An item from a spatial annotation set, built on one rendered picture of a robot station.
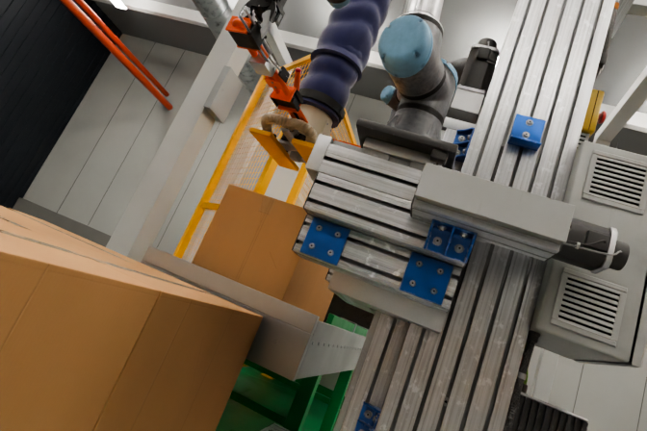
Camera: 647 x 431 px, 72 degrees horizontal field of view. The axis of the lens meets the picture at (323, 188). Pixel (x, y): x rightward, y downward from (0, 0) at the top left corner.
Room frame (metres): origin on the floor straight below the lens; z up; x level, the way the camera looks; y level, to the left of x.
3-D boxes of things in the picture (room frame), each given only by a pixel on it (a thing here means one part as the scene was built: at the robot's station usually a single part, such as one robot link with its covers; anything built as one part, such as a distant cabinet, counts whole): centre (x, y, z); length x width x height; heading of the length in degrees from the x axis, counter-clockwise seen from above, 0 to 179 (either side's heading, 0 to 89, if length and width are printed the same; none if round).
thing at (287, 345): (1.61, 0.18, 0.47); 0.70 x 0.03 x 0.15; 71
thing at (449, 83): (0.97, -0.14, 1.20); 0.13 x 0.12 x 0.14; 144
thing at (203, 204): (2.80, 0.53, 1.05); 0.87 x 0.10 x 2.10; 33
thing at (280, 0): (1.20, 0.37, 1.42); 0.09 x 0.08 x 0.12; 157
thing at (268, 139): (1.77, 0.24, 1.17); 0.34 x 0.10 x 0.05; 158
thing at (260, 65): (1.30, 0.33, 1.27); 0.07 x 0.07 x 0.04; 68
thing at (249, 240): (1.95, 0.06, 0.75); 0.60 x 0.40 x 0.40; 158
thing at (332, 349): (2.61, -0.51, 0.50); 2.31 x 0.05 x 0.19; 161
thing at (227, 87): (2.62, 0.80, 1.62); 0.20 x 0.05 x 0.30; 161
